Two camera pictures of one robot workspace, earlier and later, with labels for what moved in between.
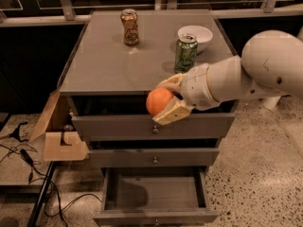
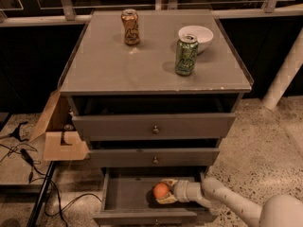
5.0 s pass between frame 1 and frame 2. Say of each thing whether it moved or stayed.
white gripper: moved
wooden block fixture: stayed
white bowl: stayed
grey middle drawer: stayed
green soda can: stayed
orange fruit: moved
